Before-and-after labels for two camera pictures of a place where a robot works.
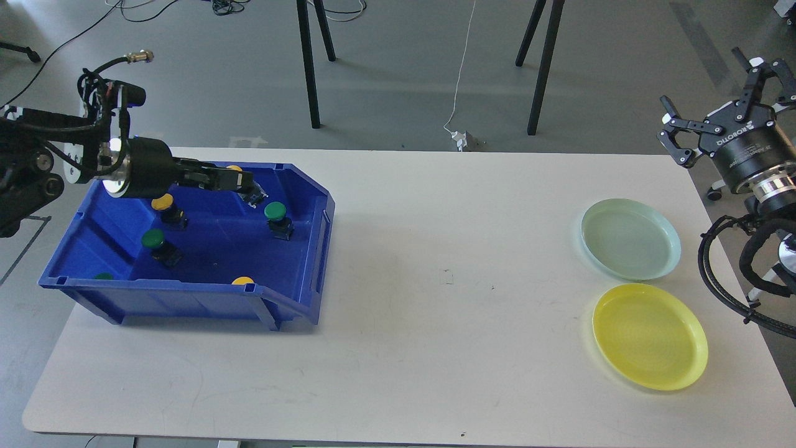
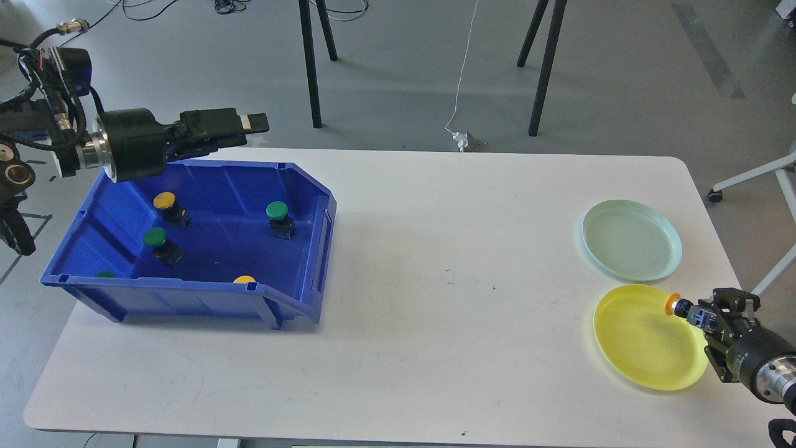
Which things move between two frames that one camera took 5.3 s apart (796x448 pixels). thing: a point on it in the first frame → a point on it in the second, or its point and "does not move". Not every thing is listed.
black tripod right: x=556 y=12 does not move
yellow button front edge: x=242 y=280 does not move
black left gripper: x=151 y=171 → x=138 y=141
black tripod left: x=306 y=54 does not move
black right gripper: x=752 y=154 → x=735 y=355
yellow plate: x=653 y=335 does not move
